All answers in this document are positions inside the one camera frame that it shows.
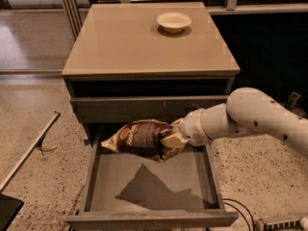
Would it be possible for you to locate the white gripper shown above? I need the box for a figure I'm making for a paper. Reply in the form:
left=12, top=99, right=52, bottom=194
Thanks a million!
left=161, top=109, right=210, bottom=149

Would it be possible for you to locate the brown chip bag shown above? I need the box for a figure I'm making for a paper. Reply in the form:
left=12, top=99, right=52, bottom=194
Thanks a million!
left=101, top=119, right=184, bottom=163

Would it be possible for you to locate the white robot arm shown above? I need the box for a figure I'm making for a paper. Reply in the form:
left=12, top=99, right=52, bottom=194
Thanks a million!
left=161, top=88, right=308, bottom=158

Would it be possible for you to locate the closed grey top drawer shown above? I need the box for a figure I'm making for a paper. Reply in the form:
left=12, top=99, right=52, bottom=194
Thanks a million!
left=70, top=95, right=227, bottom=123

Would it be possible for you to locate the open grey middle drawer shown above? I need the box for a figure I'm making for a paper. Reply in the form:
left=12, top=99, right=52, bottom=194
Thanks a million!
left=66, top=134, right=239, bottom=231

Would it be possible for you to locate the grey drawer cabinet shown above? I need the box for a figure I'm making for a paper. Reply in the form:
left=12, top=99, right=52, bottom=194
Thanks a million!
left=62, top=3, right=240, bottom=139

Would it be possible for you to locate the white paper bowl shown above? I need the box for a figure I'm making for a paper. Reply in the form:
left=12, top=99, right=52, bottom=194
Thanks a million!
left=156, top=13, right=192, bottom=34

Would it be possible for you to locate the yellow hook under table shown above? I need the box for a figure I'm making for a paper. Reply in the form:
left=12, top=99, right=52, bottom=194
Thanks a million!
left=36, top=138, right=58, bottom=152

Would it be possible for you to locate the grey power strip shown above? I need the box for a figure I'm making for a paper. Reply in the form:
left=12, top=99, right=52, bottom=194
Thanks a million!
left=255, top=216, right=300, bottom=231

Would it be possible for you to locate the black object bottom left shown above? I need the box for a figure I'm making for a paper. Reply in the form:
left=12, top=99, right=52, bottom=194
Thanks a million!
left=0, top=194, right=24, bottom=231

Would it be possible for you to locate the black cable on floor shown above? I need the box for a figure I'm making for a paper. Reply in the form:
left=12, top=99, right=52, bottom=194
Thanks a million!
left=222, top=197, right=256, bottom=231

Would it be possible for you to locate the metal window frame post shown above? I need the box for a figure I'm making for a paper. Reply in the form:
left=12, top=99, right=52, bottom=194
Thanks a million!
left=62, top=0, right=82, bottom=39

